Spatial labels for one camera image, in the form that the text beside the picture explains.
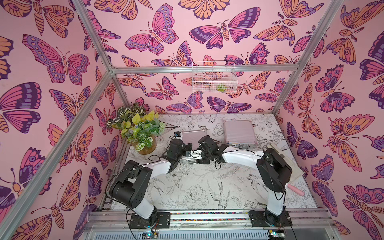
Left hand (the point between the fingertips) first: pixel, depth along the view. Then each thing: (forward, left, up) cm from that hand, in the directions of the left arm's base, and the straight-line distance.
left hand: (188, 144), depth 94 cm
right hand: (-4, -7, -2) cm, 8 cm away
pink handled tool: (-26, -60, -7) cm, 66 cm away
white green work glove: (-15, -66, -8) cm, 68 cm away
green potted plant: (-3, +25, +20) cm, 32 cm away
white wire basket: (+33, -16, +27) cm, 46 cm away
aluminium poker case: (+10, -35, -3) cm, 37 cm away
